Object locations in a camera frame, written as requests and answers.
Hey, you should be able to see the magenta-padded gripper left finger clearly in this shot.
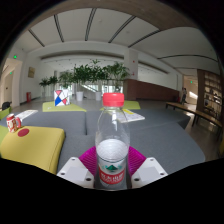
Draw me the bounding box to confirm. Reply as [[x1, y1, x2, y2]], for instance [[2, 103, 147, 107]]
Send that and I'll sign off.
[[56, 146, 98, 190]]

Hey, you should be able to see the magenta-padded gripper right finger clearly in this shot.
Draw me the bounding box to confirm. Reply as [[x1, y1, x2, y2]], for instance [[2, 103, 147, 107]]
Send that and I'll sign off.
[[128, 145, 169, 190]]

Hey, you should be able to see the clear red-capped water bottle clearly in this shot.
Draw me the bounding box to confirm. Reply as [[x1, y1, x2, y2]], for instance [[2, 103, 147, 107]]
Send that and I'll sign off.
[[94, 92, 131, 191]]

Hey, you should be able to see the yellow-edged open booklet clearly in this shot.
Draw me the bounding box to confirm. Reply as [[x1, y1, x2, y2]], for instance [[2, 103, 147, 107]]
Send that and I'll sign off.
[[123, 108, 146, 124]]

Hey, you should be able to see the flat round red coaster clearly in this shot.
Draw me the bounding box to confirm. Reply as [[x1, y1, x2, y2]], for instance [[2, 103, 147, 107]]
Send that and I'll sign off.
[[17, 128, 30, 138]]

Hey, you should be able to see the white box with coloured triangles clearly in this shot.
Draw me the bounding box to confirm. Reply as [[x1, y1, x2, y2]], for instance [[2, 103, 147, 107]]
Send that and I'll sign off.
[[53, 89, 70, 107]]

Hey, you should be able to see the white printed magazine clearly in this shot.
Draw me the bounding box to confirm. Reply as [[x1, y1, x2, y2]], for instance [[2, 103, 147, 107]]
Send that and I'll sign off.
[[13, 109, 39, 122]]

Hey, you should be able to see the long wooden bench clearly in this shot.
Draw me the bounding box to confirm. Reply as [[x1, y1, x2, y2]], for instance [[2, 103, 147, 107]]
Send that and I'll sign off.
[[165, 101, 223, 129]]

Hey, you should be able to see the red floral mug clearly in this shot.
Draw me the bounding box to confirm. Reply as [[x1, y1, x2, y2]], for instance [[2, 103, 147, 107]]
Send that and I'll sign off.
[[6, 113, 23, 134]]

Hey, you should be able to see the person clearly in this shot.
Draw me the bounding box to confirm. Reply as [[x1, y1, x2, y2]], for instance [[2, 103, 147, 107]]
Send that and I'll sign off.
[[180, 87, 188, 105]]

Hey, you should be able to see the black chair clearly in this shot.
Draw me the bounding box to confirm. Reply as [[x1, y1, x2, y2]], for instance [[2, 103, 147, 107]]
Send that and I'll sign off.
[[0, 101, 12, 111]]

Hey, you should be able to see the group of potted green plants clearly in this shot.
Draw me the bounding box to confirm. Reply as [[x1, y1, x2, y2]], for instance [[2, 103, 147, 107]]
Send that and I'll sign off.
[[38, 59, 131, 102]]

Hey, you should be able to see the wooden shelf unit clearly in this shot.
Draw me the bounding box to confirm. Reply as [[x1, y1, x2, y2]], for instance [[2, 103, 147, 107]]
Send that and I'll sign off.
[[196, 69, 224, 118]]

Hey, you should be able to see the framed wall picture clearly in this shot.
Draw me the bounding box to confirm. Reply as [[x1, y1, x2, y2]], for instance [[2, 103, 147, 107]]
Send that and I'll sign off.
[[27, 66, 36, 79]]

